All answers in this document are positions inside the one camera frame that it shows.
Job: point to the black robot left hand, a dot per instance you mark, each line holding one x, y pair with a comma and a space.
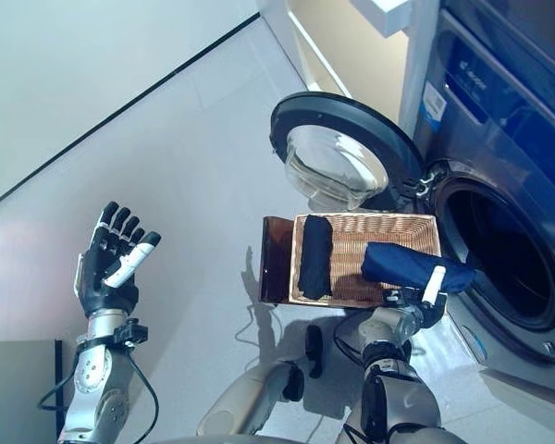
106, 277

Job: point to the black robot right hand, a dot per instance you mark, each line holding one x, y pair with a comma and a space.
432, 287

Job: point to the blue garment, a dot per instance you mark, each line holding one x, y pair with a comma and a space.
398, 268

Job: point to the black garment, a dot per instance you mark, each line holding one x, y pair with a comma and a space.
314, 259

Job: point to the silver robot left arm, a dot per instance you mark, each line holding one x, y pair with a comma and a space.
92, 379

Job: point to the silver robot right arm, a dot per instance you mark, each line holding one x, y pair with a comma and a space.
398, 393

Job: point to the dark grey washing machine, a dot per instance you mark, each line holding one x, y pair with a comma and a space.
504, 152

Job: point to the rectangular wicker laundry basket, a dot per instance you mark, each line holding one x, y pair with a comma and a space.
388, 231

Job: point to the grey board with black edge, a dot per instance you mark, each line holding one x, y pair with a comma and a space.
18, 393

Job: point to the brown glossy basket stand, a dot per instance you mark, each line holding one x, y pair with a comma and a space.
275, 259

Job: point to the round glass washer door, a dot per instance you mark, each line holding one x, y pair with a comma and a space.
324, 157

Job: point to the blue white QR sticker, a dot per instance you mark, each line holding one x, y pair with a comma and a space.
432, 104

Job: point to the silver robot left leg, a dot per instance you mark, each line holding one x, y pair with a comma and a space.
245, 398

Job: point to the grey robot torso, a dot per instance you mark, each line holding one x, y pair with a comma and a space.
250, 440

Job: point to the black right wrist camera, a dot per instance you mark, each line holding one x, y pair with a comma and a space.
391, 297

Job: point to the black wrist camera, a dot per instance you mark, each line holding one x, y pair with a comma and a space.
131, 333
391, 297

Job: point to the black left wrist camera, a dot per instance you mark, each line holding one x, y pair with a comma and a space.
131, 333

